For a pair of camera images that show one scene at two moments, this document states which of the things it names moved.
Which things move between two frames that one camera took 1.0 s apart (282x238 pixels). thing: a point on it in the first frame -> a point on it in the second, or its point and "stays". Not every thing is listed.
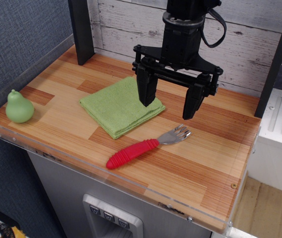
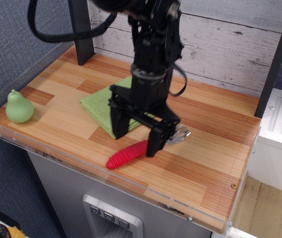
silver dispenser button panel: x=107 y=220 stays
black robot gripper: x=181 y=63 -> x=146 y=99
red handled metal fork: x=177 y=136 stays
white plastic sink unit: x=274 y=157 stays
